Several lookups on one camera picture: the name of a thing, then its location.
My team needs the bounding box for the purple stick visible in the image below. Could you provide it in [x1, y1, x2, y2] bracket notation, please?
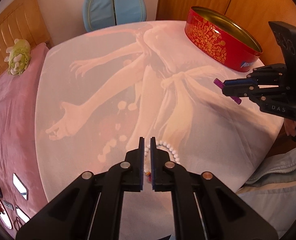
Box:
[213, 78, 242, 105]

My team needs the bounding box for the blue chair backrest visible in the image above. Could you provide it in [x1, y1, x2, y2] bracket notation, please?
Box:
[82, 0, 148, 33]

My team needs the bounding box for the white bead bracelet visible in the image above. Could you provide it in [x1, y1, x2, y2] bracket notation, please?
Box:
[144, 141, 182, 180]

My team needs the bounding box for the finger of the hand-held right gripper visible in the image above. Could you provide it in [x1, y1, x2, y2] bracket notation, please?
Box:
[246, 64, 288, 85]
[223, 79, 289, 105]

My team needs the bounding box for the white hexagonal panel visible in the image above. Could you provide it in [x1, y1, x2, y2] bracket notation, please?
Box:
[13, 172, 29, 200]
[16, 206, 30, 224]

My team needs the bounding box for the red gold-patterned round tin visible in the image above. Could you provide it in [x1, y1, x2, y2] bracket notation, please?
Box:
[184, 6, 262, 73]

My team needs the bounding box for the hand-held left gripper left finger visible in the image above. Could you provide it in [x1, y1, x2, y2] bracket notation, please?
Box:
[16, 137, 145, 240]

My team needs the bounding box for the wooden slatted headboard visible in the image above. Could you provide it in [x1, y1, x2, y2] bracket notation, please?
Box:
[0, 0, 52, 88]

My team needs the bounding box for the green cabbage dog plush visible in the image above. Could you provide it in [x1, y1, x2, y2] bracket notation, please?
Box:
[4, 39, 32, 75]

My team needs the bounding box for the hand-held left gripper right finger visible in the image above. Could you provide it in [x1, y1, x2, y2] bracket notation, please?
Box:
[150, 137, 279, 240]

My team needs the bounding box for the person's right hand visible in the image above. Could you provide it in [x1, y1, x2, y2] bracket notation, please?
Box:
[285, 119, 296, 137]

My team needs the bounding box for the pink blanket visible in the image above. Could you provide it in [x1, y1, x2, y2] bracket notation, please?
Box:
[0, 42, 53, 238]

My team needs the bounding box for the light grey jacket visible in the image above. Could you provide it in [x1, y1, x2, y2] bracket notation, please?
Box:
[238, 140, 296, 240]

